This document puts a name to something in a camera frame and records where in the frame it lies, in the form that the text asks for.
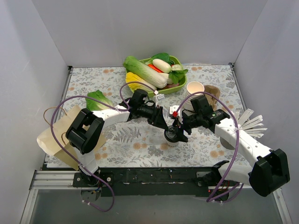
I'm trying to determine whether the small green lettuce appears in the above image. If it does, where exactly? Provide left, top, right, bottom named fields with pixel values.
left=85, top=90, right=114, bottom=111

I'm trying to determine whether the brown paper takeout bag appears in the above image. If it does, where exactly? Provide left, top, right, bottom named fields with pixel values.
left=37, top=105, right=106, bottom=173

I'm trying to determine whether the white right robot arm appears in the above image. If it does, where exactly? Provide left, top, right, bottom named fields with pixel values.
left=169, top=95, right=290, bottom=196

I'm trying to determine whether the green plastic tray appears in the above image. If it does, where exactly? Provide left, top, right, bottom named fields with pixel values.
left=126, top=56, right=186, bottom=98

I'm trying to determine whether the black base bar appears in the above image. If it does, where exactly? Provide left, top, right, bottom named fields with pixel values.
left=72, top=167, right=240, bottom=198

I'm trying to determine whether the green napa cabbage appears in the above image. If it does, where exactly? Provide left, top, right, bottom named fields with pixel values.
left=123, top=56, right=167, bottom=89

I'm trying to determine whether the orange carrot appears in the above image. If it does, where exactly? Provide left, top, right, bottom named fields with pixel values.
left=148, top=64, right=163, bottom=73

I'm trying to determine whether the brown pulp cup carrier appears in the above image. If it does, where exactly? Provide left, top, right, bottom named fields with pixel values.
left=204, top=85, right=220, bottom=111

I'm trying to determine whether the white paper coffee cup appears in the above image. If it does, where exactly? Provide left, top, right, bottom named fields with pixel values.
left=166, top=140, right=179, bottom=147

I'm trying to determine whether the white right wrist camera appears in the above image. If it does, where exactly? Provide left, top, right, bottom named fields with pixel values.
left=169, top=105, right=182, bottom=120

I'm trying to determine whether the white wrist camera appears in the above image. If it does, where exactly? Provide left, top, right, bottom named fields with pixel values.
left=169, top=105, right=182, bottom=120
left=153, top=90, right=165, bottom=105

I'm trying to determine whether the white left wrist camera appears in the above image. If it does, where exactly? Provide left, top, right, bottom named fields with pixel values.
left=153, top=90, right=165, bottom=105

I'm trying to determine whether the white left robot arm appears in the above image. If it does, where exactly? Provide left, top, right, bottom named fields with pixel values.
left=66, top=89, right=168, bottom=187

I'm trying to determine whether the aluminium frame rail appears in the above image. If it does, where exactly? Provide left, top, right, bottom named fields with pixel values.
left=20, top=170, right=77, bottom=224

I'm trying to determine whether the green bok choy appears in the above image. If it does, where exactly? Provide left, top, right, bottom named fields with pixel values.
left=150, top=53, right=188, bottom=84

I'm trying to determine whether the black plastic cup lid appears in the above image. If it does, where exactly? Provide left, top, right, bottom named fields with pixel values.
left=164, top=127, right=177, bottom=142

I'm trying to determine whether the stack of white paper cups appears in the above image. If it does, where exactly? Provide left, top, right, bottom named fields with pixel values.
left=183, top=81, right=205, bottom=111

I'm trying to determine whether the floral table mat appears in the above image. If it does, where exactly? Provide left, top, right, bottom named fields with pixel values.
left=64, top=64, right=245, bottom=167

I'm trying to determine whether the grey cylindrical holder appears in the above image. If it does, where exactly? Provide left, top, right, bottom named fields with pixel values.
left=220, top=137, right=235, bottom=150

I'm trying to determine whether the white radish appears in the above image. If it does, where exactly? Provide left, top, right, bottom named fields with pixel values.
left=152, top=59, right=171, bottom=73

